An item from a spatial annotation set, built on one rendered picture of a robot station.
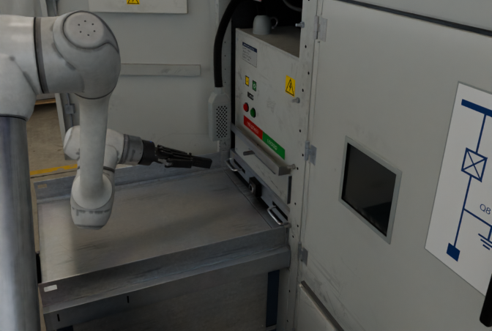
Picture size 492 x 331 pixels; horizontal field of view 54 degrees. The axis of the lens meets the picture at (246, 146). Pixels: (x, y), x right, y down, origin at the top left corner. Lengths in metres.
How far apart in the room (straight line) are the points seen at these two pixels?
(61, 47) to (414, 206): 0.66
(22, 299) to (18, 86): 0.33
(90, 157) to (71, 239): 0.44
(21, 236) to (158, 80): 1.15
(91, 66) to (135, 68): 1.03
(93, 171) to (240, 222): 0.56
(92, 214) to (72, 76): 0.56
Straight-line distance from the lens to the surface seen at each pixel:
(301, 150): 1.26
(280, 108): 1.44
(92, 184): 1.23
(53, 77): 0.86
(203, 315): 1.49
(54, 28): 0.85
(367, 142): 0.98
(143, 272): 1.34
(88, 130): 1.13
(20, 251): 0.84
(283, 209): 1.51
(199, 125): 1.92
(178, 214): 1.61
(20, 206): 0.85
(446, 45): 0.80
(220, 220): 1.57
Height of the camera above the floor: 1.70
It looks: 24 degrees down
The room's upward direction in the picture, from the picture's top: 1 degrees clockwise
